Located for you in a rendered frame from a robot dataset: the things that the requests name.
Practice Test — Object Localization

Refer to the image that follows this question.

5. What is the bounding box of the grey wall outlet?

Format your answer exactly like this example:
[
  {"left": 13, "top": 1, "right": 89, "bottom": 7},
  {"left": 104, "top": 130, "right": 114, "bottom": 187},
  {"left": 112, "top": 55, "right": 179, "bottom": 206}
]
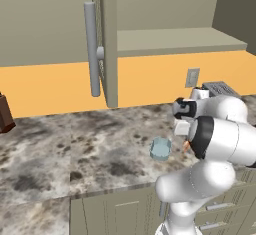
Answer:
[{"left": 184, "top": 67, "right": 201, "bottom": 89}]

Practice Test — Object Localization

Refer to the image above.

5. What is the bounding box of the grey base cabinet handle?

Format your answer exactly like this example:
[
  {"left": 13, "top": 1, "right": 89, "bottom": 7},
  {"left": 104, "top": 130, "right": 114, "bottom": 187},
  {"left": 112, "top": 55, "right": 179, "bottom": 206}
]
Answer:
[{"left": 158, "top": 201, "right": 167, "bottom": 219}]

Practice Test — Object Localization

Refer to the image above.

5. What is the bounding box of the orange raw meat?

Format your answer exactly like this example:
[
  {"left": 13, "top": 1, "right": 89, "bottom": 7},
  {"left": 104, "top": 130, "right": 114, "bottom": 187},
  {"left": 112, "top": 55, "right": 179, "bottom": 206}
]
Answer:
[{"left": 182, "top": 139, "right": 192, "bottom": 154}]

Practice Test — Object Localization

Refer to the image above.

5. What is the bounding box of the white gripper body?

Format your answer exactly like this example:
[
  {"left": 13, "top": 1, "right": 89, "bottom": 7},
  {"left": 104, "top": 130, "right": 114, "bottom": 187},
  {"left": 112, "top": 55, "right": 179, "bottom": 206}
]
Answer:
[{"left": 173, "top": 120, "right": 192, "bottom": 137}]

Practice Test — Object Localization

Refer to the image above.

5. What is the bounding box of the grey cabinet door handle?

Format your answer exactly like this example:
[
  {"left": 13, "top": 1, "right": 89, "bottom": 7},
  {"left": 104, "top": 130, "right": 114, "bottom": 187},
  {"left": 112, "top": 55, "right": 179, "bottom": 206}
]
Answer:
[{"left": 83, "top": 1, "right": 106, "bottom": 98}]

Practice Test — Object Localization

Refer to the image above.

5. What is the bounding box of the open beige cabinet door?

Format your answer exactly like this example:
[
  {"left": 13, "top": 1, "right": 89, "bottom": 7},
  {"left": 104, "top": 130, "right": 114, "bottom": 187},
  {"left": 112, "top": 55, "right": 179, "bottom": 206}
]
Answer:
[{"left": 90, "top": 0, "right": 119, "bottom": 109}]

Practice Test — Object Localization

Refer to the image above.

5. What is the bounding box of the light blue tupperware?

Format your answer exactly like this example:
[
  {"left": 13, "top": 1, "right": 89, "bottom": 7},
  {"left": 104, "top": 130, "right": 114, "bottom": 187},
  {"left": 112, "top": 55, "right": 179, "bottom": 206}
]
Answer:
[{"left": 148, "top": 137, "right": 173, "bottom": 162}]

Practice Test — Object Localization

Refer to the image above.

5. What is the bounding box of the open beige wall cabinet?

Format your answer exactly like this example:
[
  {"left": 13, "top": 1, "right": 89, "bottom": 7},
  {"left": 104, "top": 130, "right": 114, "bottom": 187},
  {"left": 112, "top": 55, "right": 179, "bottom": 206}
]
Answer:
[{"left": 116, "top": 0, "right": 256, "bottom": 58}]

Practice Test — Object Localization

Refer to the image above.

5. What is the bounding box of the beige drawer front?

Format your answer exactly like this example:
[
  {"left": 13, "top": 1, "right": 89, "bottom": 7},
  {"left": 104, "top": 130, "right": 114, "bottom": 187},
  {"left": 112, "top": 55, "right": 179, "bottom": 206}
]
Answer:
[
  {"left": 195, "top": 182, "right": 256, "bottom": 221},
  {"left": 194, "top": 212, "right": 256, "bottom": 235}
]

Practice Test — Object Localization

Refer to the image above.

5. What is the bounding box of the grey drawer handle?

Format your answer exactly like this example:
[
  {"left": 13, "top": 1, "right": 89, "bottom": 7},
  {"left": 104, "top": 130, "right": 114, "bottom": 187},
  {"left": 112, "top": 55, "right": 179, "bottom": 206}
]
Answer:
[
  {"left": 205, "top": 202, "right": 236, "bottom": 212},
  {"left": 199, "top": 221, "right": 224, "bottom": 231}
]

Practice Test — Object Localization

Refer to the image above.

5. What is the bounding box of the beige base cabinet door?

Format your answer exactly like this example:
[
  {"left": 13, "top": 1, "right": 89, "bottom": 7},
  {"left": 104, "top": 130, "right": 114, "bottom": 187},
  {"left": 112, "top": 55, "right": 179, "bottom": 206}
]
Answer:
[{"left": 69, "top": 189, "right": 162, "bottom": 235}]

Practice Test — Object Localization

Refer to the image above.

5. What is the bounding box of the grey toaster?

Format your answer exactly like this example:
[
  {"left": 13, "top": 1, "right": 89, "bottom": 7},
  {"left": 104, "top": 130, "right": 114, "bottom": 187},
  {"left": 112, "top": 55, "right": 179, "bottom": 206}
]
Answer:
[{"left": 201, "top": 81, "right": 242, "bottom": 99}]

